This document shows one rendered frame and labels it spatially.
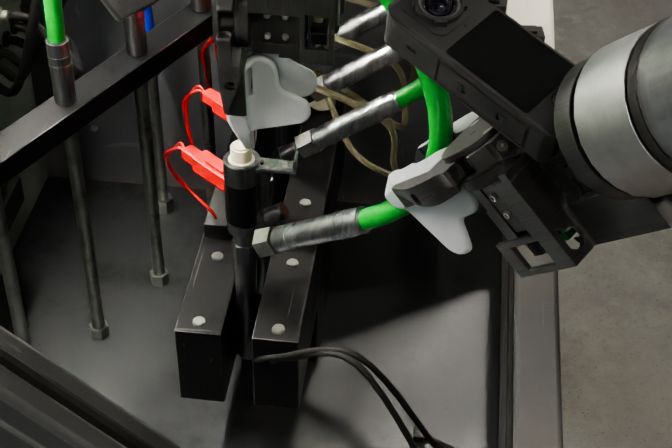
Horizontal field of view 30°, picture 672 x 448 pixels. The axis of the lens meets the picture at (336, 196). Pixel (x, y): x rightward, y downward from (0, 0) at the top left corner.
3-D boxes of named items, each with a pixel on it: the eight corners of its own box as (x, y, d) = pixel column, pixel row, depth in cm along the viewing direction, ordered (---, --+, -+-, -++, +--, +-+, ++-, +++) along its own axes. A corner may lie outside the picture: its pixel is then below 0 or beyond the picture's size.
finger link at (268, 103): (308, 176, 90) (308, 69, 84) (226, 169, 91) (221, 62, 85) (313, 150, 93) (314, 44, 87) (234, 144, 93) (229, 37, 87)
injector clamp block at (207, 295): (299, 464, 108) (298, 340, 98) (184, 452, 109) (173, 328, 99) (343, 212, 134) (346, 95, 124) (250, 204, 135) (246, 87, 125)
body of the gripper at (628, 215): (510, 283, 69) (651, 254, 58) (413, 162, 67) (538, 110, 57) (590, 196, 72) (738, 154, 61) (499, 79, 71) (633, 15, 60)
